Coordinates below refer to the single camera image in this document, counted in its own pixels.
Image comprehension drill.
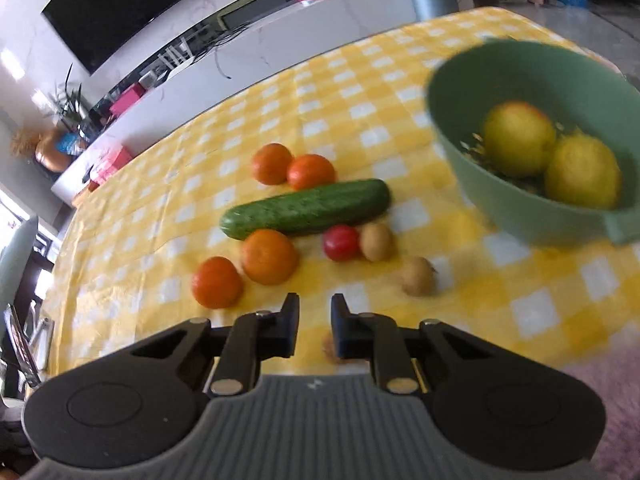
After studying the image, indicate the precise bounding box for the green bowl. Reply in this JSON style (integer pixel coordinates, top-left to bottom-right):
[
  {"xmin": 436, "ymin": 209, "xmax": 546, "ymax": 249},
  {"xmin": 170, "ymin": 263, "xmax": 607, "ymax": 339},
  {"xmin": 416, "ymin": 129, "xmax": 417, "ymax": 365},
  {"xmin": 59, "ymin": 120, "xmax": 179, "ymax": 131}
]
[{"xmin": 425, "ymin": 40, "xmax": 640, "ymax": 248}]

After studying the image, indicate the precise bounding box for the green cucumber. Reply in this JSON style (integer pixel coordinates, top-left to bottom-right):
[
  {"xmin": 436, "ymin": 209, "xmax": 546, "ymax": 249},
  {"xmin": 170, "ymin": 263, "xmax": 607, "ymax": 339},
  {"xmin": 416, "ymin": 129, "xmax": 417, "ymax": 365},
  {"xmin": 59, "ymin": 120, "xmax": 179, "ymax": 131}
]
[{"xmin": 220, "ymin": 178, "xmax": 391, "ymax": 241}]

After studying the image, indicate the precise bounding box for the red tomato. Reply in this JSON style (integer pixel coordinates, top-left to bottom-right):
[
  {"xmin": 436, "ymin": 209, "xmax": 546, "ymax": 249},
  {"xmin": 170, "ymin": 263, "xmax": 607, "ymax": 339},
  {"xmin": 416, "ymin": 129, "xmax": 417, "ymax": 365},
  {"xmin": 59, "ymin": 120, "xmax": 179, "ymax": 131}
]
[{"xmin": 322, "ymin": 225, "xmax": 362, "ymax": 262}]

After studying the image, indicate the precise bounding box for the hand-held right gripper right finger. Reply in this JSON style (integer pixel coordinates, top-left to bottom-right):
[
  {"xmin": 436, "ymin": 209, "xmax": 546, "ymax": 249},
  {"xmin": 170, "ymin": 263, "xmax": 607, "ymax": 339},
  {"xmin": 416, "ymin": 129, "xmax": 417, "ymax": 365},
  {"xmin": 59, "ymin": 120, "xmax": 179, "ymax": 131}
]
[{"xmin": 331, "ymin": 293, "xmax": 506, "ymax": 395}]

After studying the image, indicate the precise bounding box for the white router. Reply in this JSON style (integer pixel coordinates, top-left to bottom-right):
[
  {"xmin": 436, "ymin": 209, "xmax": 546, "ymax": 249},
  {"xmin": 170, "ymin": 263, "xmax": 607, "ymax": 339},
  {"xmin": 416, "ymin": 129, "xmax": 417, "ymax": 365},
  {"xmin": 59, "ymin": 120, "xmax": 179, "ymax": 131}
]
[{"xmin": 156, "ymin": 41, "xmax": 194, "ymax": 72}]

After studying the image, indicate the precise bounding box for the brown kiwi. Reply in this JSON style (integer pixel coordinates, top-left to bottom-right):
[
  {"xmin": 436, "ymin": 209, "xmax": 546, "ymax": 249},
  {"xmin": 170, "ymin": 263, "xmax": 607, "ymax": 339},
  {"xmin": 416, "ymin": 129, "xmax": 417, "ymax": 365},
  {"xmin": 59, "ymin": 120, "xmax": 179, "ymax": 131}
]
[
  {"xmin": 360, "ymin": 222, "xmax": 393, "ymax": 262},
  {"xmin": 400, "ymin": 256, "xmax": 438, "ymax": 297}
]

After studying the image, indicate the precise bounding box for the purple fluffy cloth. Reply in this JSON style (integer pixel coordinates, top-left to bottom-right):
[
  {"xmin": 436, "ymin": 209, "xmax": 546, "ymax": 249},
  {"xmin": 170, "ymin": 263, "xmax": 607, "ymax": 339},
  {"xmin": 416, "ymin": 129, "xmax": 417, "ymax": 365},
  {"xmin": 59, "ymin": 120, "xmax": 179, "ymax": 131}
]
[{"xmin": 545, "ymin": 345, "xmax": 640, "ymax": 480}]

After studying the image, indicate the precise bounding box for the black cable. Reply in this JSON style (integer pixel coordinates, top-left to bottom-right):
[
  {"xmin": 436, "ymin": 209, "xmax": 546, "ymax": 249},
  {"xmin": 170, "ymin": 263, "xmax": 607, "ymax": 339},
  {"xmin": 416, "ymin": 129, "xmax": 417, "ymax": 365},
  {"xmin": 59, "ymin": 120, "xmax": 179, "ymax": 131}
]
[{"xmin": 209, "ymin": 25, "xmax": 252, "ymax": 80}]

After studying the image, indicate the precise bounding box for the yellow red apple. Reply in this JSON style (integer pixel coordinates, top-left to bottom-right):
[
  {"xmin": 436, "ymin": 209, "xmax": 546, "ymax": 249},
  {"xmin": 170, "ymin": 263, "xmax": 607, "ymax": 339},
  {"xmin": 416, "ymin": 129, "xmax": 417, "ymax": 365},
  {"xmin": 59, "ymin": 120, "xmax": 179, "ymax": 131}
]
[{"xmin": 482, "ymin": 101, "xmax": 557, "ymax": 178}]

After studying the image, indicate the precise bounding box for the pink box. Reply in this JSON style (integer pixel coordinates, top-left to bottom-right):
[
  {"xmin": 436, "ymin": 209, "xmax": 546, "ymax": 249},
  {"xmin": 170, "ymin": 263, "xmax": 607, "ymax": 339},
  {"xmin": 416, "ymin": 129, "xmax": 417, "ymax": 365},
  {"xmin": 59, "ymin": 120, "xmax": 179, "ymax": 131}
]
[{"xmin": 109, "ymin": 83, "xmax": 146, "ymax": 117}]

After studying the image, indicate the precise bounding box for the orange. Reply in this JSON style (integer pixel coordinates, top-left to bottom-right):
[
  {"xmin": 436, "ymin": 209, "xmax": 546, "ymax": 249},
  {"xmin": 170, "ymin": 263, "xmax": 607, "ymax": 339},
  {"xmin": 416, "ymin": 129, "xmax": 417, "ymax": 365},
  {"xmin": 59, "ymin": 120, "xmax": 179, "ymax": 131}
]
[
  {"xmin": 251, "ymin": 143, "xmax": 294, "ymax": 186},
  {"xmin": 191, "ymin": 256, "xmax": 245, "ymax": 310},
  {"xmin": 241, "ymin": 229, "xmax": 300, "ymax": 287},
  {"xmin": 287, "ymin": 154, "xmax": 337, "ymax": 192}
]

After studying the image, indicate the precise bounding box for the white television cabinet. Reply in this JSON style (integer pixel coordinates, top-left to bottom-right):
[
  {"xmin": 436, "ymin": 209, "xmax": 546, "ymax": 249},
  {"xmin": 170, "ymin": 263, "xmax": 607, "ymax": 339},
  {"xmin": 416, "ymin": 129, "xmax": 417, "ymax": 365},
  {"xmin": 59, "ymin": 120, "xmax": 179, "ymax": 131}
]
[{"xmin": 52, "ymin": 0, "xmax": 418, "ymax": 206}]

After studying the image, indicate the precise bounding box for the plant in orange vase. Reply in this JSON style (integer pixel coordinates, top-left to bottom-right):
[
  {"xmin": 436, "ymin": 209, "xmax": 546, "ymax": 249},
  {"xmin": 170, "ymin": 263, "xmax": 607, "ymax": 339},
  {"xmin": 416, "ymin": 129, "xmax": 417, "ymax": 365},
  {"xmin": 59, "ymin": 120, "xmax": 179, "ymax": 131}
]
[{"xmin": 34, "ymin": 65, "xmax": 99, "ymax": 172}]

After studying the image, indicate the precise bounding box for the black television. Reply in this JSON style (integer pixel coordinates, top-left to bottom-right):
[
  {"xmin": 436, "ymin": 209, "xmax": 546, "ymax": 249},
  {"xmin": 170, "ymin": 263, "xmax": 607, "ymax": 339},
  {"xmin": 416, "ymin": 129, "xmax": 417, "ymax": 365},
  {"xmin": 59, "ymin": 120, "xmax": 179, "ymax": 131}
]
[{"xmin": 41, "ymin": 0, "xmax": 240, "ymax": 76}]

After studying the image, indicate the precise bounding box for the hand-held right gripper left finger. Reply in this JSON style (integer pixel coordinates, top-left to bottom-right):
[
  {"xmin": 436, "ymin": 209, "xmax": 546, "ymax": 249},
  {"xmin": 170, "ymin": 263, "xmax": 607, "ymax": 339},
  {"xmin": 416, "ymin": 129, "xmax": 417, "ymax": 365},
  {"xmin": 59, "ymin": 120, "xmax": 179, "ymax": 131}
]
[{"xmin": 120, "ymin": 292, "xmax": 301, "ymax": 396}]

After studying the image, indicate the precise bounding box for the yellow checked tablecloth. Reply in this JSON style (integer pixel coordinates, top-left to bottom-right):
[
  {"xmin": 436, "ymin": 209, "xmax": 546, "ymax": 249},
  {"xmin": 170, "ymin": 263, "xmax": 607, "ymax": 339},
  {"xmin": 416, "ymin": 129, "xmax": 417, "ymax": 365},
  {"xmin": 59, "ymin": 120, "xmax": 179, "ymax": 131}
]
[{"xmin": 42, "ymin": 6, "xmax": 640, "ymax": 376}]

